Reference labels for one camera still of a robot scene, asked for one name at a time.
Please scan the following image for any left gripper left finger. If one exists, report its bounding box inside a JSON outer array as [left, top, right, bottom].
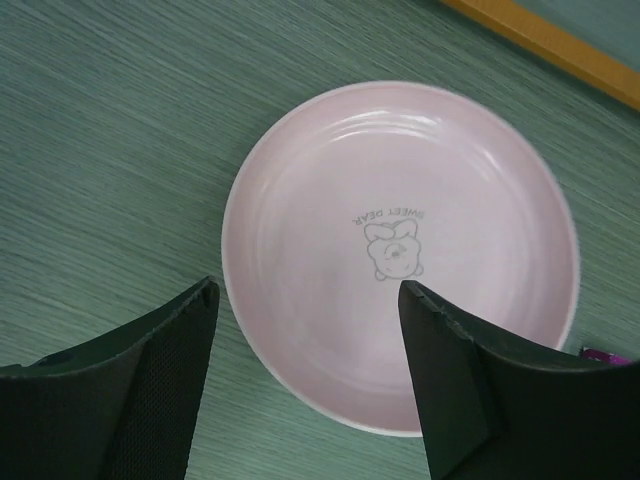
[[1, 277, 220, 479]]

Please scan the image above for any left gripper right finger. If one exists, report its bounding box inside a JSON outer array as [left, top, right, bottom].
[[398, 281, 639, 479]]

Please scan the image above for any pink plate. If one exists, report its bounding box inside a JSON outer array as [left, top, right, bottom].
[[221, 81, 580, 437]]

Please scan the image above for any orange wooden shelf rack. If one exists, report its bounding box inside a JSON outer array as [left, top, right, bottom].
[[445, 0, 639, 110]]

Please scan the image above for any purple treehouse book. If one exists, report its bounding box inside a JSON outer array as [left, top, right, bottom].
[[579, 347, 632, 366]]

